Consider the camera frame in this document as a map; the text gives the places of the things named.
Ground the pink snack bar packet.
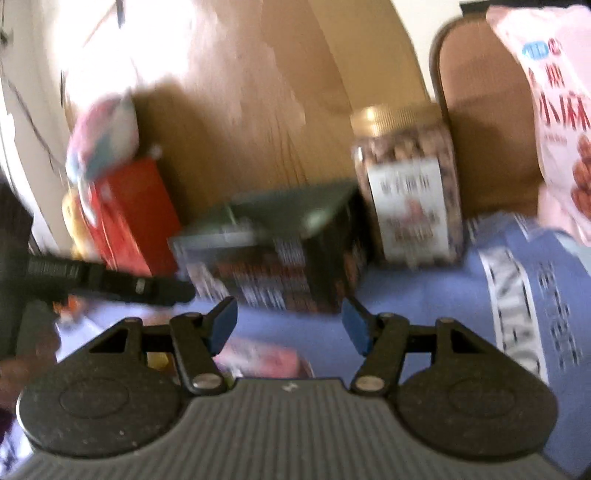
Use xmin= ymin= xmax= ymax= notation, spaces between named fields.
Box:
xmin=213 ymin=338 xmax=314 ymax=379

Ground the person's left hand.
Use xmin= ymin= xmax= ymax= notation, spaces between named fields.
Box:
xmin=0 ymin=330 xmax=61 ymax=413

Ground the red gift bag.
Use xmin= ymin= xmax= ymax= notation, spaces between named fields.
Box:
xmin=78 ymin=158 xmax=181 ymax=276

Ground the yellow plush toy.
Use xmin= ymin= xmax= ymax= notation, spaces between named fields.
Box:
xmin=62 ymin=190 xmax=100 ymax=261

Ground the black cardboard box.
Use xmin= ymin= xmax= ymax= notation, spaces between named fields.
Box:
xmin=169 ymin=180 xmax=372 ymax=313

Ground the blue table cloth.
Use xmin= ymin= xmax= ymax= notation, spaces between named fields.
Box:
xmin=0 ymin=211 xmax=591 ymax=476

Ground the pink blue plush toy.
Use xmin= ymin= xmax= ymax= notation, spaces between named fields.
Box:
xmin=65 ymin=93 xmax=139 ymax=184

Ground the nut jar gold lid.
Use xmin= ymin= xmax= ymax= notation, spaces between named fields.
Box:
xmin=351 ymin=102 xmax=464 ymax=268

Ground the wooden board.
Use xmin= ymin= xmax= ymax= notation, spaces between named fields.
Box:
xmin=62 ymin=1 xmax=429 ymax=222

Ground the brown chair back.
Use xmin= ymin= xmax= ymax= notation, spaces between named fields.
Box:
xmin=430 ymin=14 xmax=543 ymax=218

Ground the pink snack bag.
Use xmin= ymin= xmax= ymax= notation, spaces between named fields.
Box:
xmin=486 ymin=5 xmax=590 ymax=245

